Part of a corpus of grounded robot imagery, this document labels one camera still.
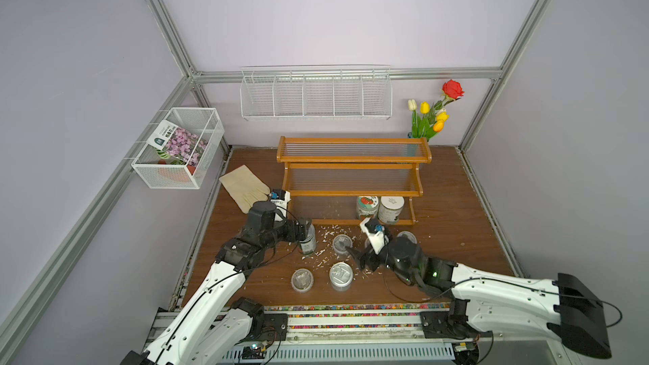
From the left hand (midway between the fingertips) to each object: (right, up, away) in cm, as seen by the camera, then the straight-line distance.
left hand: (299, 221), depth 77 cm
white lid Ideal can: (+30, +2, +10) cm, 32 cm away
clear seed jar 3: (+37, -7, +10) cm, 39 cm away
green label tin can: (+2, -9, +6) cm, 11 cm away
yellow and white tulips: (+47, +34, +19) cm, 61 cm away
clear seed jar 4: (+1, -18, 0) cm, 18 cm away
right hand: (+17, -5, -2) cm, 18 cm away
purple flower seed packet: (-36, +24, -3) cm, 43 cm away
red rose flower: (+53, +44, +12) cm, 70 cm away
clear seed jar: (+13, -9, +8) cm, 17 cm away
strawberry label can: (+22, +3, +12) cm, 25 cm away
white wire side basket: (-41, +16, -3) cm, 44 cm away
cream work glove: (-27, +8, +28) cm, 40 cm away
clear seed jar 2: (+13, -18, +2) cm, 22 cm away
